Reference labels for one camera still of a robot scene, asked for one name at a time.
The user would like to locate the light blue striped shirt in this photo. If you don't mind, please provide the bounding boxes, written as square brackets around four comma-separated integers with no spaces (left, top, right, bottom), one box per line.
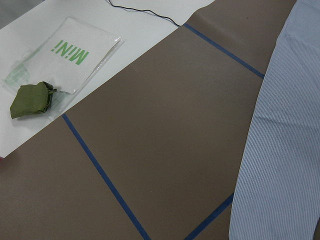
[229,0,320,240]

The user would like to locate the clear plastic MINI bag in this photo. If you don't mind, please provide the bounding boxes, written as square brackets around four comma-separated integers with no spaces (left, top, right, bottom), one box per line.
[2,16,123,120]

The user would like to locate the green folded cloth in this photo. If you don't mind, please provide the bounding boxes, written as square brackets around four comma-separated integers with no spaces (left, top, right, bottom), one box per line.
[9,81,58,119]

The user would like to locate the thin black cable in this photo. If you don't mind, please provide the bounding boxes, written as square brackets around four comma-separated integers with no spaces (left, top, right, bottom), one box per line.
[107,0,181,27]

